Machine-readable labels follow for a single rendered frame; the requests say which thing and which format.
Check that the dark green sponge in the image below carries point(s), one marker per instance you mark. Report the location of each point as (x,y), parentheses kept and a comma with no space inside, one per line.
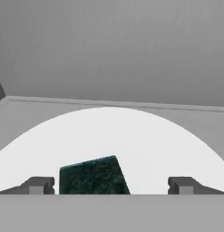
(93,176)

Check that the white round microwave plate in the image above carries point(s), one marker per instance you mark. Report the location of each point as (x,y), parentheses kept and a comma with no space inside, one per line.
(116,136)

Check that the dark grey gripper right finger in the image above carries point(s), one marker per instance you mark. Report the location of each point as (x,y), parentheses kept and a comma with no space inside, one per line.
(184,183)

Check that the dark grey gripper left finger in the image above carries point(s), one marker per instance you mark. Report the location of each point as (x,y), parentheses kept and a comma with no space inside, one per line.
(37,183)

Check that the grey microwave oven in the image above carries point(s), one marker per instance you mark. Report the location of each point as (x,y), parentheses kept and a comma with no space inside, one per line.
(116,54)

